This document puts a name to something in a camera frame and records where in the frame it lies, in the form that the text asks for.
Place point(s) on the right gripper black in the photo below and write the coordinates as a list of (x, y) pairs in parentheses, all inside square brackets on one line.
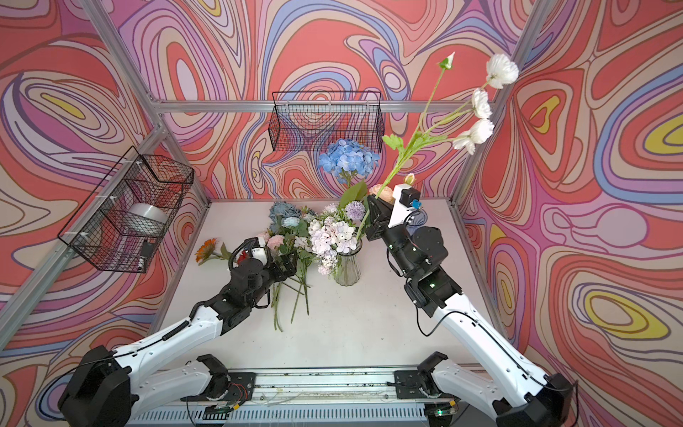
[(382, 210)]

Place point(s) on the pale pink hydrangea bunch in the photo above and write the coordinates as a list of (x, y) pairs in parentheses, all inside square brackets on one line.
[(332, 235)]

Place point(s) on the cream pink rose stem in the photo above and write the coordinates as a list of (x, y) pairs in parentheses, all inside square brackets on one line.
[(386, 193)]

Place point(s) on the lilac white flower bunch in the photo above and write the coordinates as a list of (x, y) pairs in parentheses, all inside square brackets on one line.
[(295, 241)]

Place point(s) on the purple glass vase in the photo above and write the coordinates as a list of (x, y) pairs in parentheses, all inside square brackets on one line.
[(417, 218)]

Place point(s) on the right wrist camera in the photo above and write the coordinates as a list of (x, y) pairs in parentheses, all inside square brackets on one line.
[(410, 198)]

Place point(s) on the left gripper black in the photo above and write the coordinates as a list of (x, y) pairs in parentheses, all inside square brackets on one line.
[(289, 269)]

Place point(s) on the black wire basket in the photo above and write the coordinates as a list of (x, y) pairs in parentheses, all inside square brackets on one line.
[(311, 121), (147, 194)]

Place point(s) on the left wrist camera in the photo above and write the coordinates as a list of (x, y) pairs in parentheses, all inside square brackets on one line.
[(261, 254)]

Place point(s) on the black wire basket back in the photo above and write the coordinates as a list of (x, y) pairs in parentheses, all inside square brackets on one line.
[(311, 121)]

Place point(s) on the white poppy flower stem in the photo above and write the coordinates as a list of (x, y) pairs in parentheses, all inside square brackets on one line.
[(501, 71)]

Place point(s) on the orange artificial daisy flower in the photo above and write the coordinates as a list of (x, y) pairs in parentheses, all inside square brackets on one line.
[(212, 249)]

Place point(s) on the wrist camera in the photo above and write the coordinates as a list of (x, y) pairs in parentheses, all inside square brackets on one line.
[(261, 254), (410, 198)]

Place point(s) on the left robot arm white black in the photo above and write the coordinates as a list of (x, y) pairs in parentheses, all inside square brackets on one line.
[(110, 387)]

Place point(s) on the purple allium flower stem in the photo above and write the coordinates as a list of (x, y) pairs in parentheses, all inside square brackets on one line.
[(355, 210)]

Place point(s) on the clear glass vase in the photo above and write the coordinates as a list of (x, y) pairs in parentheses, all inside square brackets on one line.
[(347, 272)]

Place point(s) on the teal hydrangea stem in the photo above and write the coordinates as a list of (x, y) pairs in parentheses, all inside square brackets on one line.
[(286, 217)]

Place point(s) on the blue hydrangea stem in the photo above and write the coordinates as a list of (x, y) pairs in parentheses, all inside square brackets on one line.
[(349, 162)]

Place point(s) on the small black device in basket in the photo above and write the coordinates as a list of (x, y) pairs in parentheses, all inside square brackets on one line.
[(146, 253)]

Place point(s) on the black wire basket left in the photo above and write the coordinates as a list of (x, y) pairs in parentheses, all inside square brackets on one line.
[(147, 194)]

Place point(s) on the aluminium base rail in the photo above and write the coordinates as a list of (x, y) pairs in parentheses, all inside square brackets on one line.
[(341, 397)]

